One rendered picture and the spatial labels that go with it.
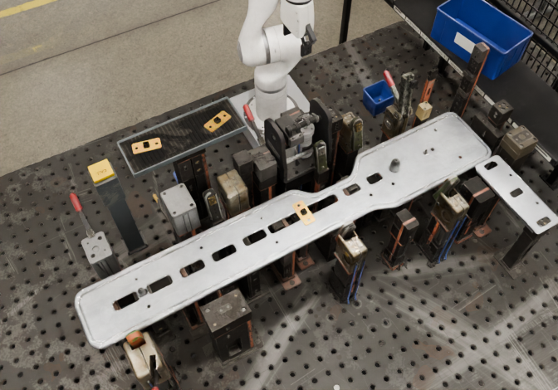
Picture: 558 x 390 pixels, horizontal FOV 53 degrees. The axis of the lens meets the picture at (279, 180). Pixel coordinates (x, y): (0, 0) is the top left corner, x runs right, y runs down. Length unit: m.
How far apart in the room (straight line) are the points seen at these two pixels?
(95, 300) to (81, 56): 2.35
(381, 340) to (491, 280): 0.45
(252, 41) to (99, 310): 0.95
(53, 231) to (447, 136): 1.43
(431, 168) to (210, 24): 2.29
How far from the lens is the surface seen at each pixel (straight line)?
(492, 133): 2.04
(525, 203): 1.91
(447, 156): 1.93
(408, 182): 1.84
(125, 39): 3.84
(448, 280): 2.05
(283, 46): 1.92
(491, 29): 2.29
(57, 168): 2.36
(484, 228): 2.17
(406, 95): 1.88
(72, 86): 3.64
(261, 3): 1.85
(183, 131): 1.74
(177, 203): 1.65
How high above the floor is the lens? 2.50
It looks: 57 degrees down
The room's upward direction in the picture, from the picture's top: straight up
